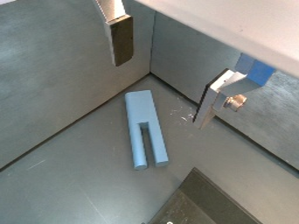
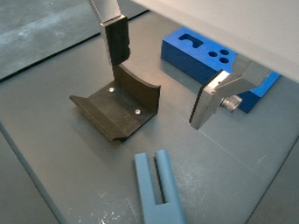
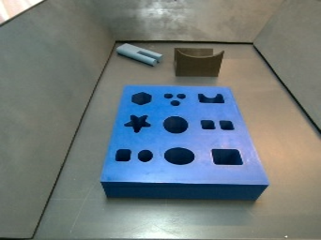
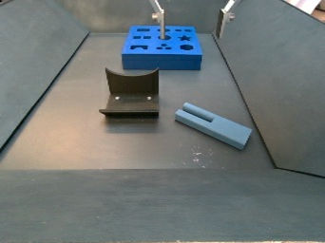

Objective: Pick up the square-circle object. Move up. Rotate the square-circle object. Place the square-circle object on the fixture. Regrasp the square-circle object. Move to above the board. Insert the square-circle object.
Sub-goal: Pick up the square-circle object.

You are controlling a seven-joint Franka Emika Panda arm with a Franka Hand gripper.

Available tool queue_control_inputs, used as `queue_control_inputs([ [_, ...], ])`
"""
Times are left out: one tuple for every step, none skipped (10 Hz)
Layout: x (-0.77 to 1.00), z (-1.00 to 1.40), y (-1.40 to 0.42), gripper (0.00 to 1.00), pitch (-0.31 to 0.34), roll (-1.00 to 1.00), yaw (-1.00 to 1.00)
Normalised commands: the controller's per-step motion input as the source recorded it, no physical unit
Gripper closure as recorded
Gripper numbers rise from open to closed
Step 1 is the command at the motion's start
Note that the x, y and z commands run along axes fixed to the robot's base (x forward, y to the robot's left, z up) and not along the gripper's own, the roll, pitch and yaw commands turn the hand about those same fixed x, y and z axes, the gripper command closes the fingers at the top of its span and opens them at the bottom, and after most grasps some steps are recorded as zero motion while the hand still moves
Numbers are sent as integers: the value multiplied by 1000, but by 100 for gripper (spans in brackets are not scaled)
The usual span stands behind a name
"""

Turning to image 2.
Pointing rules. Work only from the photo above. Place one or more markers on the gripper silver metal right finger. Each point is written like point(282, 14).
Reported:
point(219, 93)

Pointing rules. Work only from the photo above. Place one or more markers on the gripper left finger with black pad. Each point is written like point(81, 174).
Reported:
point(115, 29)

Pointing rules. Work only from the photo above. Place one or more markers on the light blue square-circle object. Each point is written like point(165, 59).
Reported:
point(159, 196)

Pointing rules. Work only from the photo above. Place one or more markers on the black curved fixture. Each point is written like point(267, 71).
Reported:
point(122, 106)

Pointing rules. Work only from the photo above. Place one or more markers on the blue block with shaped holes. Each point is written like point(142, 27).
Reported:
point(197, 55)

